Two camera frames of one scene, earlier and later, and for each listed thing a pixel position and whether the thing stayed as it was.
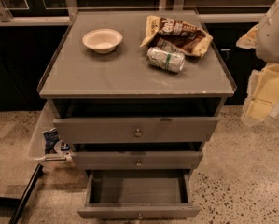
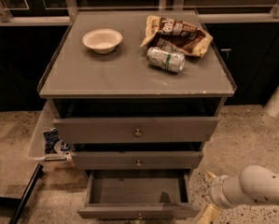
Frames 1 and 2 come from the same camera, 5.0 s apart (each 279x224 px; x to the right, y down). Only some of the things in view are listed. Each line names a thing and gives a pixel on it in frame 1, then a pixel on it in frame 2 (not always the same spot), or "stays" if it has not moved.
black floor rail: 36,175 stays
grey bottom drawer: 139,195 stays
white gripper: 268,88 to 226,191
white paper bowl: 103,40 stays
